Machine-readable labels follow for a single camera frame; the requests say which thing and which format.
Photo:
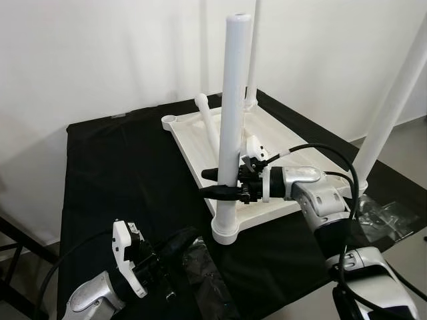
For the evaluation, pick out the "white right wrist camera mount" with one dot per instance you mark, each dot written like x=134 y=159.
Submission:
x=255 y=148

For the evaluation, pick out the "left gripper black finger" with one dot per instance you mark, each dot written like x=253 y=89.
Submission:
x=180 y=241

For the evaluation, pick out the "black table cloth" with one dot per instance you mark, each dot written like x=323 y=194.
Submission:
x=120 y=180

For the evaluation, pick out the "white plastic table top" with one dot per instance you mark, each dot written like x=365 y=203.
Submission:
x=293 y=146

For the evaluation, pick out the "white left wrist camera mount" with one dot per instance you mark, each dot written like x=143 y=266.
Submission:
x=123 y=250

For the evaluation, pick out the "black metal rack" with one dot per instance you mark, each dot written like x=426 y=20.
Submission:
x=20 y=243

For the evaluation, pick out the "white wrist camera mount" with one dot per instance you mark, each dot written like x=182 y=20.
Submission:
x=255 y=148
x=123 y=250

